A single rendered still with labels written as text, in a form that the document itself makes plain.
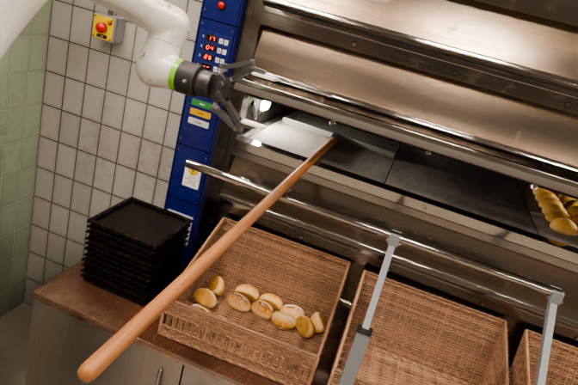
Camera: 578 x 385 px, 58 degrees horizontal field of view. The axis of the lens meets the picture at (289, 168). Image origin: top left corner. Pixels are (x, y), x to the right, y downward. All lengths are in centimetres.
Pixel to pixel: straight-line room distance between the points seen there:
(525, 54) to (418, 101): 37
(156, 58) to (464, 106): 104
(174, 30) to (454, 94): 97
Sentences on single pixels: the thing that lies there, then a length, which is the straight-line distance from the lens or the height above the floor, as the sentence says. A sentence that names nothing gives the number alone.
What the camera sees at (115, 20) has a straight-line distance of 220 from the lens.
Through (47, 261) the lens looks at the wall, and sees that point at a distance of 281.
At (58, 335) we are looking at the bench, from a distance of 212.
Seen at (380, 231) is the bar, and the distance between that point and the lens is 164.
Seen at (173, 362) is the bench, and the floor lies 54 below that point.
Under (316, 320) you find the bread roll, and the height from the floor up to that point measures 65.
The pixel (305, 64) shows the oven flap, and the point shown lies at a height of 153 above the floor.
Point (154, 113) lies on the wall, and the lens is 223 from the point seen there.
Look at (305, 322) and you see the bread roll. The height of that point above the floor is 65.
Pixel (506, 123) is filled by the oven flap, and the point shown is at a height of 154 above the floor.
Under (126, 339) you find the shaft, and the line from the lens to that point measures 93.
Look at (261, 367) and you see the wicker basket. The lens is 185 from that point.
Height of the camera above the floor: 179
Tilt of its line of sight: 19 degrees down
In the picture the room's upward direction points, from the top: 15 degrees clockwise
